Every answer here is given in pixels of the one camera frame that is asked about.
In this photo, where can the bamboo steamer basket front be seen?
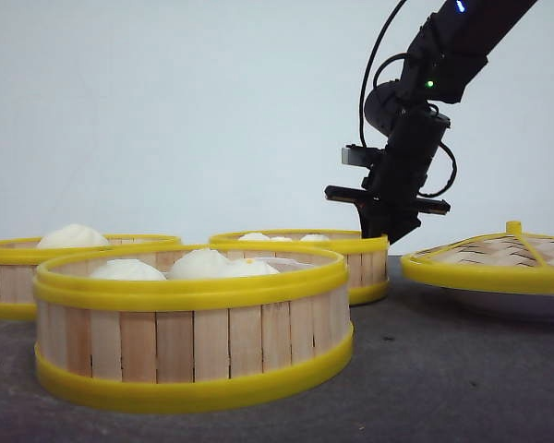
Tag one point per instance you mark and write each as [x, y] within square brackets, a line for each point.
[189, 346]

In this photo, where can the yellow woven bamboo steamer lid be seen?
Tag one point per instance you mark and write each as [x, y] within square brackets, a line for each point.
[512, 261]

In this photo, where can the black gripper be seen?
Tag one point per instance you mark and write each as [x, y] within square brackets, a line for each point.
[394, 184]

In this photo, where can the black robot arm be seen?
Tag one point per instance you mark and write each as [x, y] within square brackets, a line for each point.
[400, 99]

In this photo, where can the bamboo steamer basket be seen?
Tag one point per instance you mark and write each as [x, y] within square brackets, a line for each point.
[19, 258]
[189, 346]
[366, 259]

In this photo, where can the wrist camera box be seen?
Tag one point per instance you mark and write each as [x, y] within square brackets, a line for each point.
[355, 155]

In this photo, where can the white steamed bun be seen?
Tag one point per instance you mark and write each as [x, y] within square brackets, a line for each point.
[72, 236]
[281, 239]
[127, 269]
[247, 267]
[315, 237]
[254, 236]
[202, 264]

